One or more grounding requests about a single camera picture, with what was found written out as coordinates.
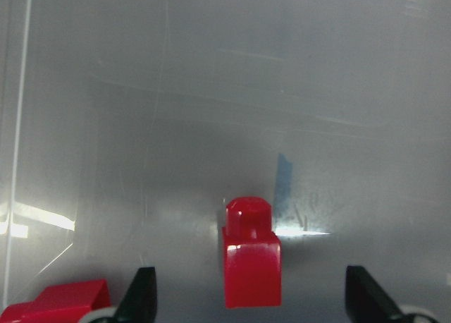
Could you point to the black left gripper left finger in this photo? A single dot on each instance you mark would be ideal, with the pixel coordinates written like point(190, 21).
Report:
point(140, 301)

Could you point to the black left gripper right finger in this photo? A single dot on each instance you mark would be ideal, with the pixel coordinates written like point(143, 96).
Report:
point(366, 301)

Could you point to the red block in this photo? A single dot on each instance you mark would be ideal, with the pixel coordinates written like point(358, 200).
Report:
point(251, 255)
point(61, 303)

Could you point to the red block in box corner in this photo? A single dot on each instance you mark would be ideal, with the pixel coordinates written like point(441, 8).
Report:
point(61, 303)

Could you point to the clear plastic storage box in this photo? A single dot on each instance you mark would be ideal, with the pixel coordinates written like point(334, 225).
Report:
point(127, 126)

